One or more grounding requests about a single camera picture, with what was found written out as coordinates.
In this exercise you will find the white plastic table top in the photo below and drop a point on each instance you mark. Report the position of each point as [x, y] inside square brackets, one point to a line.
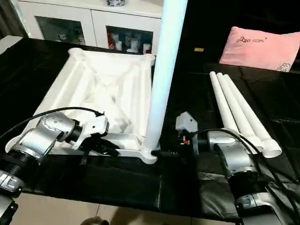
[93, 82]

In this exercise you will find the white plastic table leg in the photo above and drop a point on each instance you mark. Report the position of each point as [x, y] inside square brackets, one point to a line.
[253, 112]
[236, 107]
[166, 58]
[222, 103]

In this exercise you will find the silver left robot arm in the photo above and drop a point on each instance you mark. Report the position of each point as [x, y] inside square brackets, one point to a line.
[42, 133]

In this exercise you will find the black work mat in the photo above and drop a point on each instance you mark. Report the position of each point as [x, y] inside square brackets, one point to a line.
[105, 178]

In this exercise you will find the dark left robot foot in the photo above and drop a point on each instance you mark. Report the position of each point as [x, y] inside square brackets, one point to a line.
[95, 221]

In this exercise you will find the small yellow label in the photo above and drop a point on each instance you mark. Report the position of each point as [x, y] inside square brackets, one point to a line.
[199, 49]

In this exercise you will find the white jar with red base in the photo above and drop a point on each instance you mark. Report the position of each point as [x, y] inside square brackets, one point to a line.
[147, 49]

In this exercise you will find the red and white carton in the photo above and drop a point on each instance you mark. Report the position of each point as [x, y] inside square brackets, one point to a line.
[110, 41]

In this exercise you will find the white cabinet with glass doors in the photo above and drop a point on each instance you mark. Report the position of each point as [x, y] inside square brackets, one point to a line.
[93, 18]

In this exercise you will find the pink pillow with print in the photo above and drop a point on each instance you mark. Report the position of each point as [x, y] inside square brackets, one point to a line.
[260, 48]

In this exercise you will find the dark bundle of small items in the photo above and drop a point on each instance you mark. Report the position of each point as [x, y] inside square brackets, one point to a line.
[115, 2]

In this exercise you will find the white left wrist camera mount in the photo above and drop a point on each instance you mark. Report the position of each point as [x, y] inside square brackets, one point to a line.
[93, 126]

